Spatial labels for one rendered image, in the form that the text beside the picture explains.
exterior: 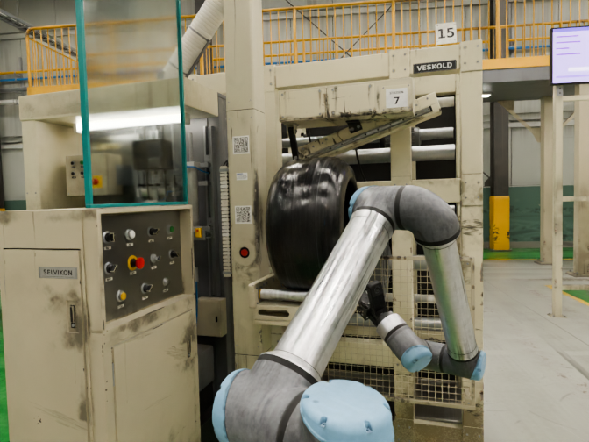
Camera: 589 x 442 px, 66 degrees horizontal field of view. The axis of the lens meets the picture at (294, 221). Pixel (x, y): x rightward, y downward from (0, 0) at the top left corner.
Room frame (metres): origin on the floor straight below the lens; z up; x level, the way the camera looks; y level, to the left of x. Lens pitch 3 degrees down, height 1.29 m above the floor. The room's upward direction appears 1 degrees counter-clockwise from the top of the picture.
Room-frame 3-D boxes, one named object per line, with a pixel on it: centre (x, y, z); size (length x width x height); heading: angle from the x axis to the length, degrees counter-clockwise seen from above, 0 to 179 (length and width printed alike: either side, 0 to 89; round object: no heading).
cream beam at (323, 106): (2.14, -0.26, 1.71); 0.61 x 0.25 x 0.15; 72
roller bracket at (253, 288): (1.95, 0.11, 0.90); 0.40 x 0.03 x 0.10; 162
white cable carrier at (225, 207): (1.95, 0.29, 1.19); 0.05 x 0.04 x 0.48; 162
